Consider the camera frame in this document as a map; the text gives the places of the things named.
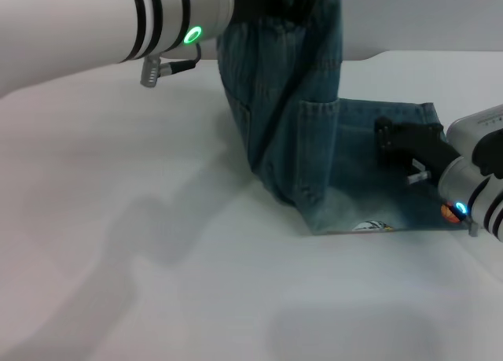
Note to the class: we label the blue denim shorts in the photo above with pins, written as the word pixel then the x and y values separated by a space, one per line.
pixel 298 141

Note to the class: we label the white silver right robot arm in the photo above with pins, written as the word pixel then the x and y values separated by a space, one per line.
pixel 483 203

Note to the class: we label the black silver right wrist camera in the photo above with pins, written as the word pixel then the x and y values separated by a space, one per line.
pixel 475 125

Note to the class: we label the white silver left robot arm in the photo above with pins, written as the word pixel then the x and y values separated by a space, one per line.
pixel 78 23

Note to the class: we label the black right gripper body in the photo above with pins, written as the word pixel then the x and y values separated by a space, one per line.
pixel 416 142

